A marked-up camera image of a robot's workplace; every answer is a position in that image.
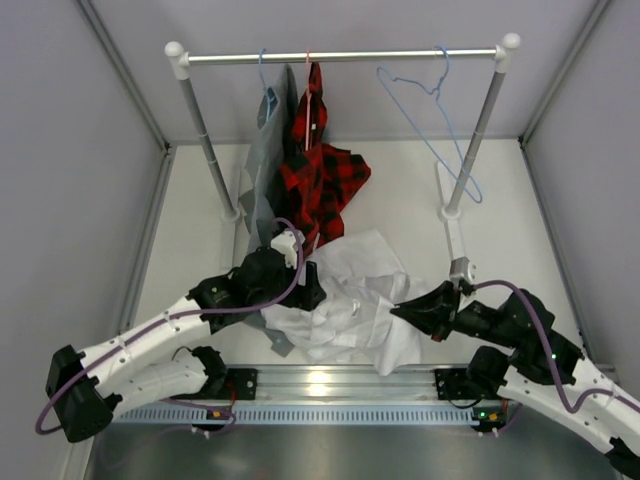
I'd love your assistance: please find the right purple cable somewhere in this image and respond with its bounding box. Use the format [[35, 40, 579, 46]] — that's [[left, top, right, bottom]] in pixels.
[[472, 279, 640, 416]]

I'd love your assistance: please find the grey shirt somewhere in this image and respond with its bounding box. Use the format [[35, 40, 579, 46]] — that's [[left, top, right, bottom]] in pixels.
[[238, 63, 299, 357]]

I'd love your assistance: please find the silver white clothes rack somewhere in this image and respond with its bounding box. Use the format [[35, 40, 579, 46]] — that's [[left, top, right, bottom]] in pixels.
[[164, 33, 521, 261]]

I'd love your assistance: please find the slotted grey cable duct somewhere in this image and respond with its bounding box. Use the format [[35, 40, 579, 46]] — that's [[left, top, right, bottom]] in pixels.
[[116, 403, 502, 427]]

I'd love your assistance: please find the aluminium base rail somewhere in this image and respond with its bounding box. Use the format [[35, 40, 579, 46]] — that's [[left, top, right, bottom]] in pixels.
[[124, 363, 561, 404]]

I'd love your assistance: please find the white shirt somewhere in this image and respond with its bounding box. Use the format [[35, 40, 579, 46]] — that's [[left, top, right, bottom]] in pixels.
[[262, 230, 431, 376]]

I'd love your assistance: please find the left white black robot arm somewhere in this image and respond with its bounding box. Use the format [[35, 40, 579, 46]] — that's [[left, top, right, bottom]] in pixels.
[[45, 247, 326, 443]]

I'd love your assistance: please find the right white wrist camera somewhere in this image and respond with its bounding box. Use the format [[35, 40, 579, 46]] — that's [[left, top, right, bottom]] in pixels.
[[449, 256, 475, 296]]

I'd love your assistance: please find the empty blue wire hanger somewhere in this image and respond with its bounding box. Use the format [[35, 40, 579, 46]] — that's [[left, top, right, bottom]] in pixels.
[[376, 45, 484, 205]]

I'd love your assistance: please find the blue hanger with grey shirt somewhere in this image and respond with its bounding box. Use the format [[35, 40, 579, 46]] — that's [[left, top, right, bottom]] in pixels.
[[258, 48, 277, 122]]

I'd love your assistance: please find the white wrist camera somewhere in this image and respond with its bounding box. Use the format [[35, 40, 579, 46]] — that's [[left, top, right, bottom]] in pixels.
[[270, 229, 303, 269], [449, 256, 475, 296]]

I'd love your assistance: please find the pink hanger with plaid shirt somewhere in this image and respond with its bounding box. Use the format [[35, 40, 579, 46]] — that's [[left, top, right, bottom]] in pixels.
[[304, 50, 313, 151]]

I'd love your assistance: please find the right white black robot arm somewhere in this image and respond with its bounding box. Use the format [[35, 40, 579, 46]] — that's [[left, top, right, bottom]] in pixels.
[[391, 281, 639, 479]]

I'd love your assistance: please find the red black plaid shirt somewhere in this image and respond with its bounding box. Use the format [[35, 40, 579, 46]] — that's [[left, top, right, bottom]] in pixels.
[[275, 62, 371, 255]]

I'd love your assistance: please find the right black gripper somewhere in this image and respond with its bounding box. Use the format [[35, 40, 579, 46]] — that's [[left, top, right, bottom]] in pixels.
[[390, 281, 519, 348]]

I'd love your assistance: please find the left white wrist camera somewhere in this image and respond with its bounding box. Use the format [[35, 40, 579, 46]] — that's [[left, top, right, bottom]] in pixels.
[[270, 229, 303, 269]]

